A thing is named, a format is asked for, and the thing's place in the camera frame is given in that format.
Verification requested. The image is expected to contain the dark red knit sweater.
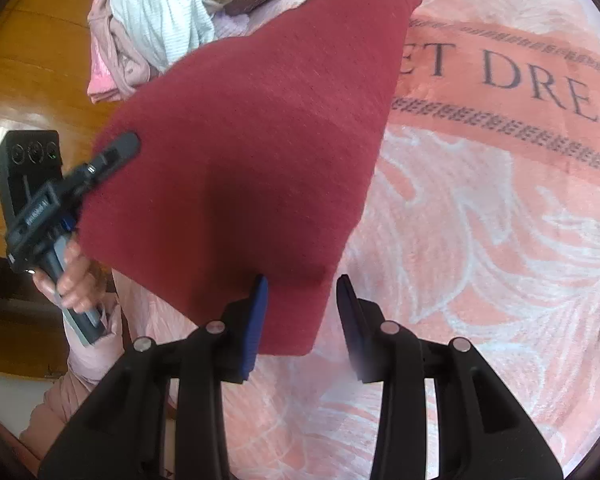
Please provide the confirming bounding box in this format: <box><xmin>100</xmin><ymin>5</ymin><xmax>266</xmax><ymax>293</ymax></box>
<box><xmin>79</xmin><ymin>0</ymin><xmax>422</xmax><ymax>356</ymax></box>

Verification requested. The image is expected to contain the pink sleeve left forearm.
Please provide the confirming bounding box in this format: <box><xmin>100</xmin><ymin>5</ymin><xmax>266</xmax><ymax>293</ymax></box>
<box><xmin>17</xmin><ymin>284</ymin><xmax>182</xmax><ymax>480</ymax></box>

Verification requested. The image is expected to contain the pink clothes pile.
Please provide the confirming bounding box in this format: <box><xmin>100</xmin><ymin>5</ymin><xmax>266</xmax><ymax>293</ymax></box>
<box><xmin>85</xmin><ymin>0</ymin><xmax>251</xmax><ymax>106</ymax></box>

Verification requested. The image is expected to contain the person's left hand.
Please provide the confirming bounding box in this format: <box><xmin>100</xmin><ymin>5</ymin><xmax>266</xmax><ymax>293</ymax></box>
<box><xmin>32</xmin><ymin>235</ymin><xmax>107</xmax><ymax>313</ymax></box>

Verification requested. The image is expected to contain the white striped knit garment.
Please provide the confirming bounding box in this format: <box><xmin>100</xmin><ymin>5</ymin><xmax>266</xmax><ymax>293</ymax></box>
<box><xmin>109</xmin><ymin>0</ymin><xmax>215</xmax><ymax>73</ymax></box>

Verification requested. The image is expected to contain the pink patterned bed blanket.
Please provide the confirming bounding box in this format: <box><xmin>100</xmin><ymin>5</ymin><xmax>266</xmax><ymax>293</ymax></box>
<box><xmin>223</xmin><ymin>0</ymin><xmax>600</xmax><ymax>474</ymax></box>

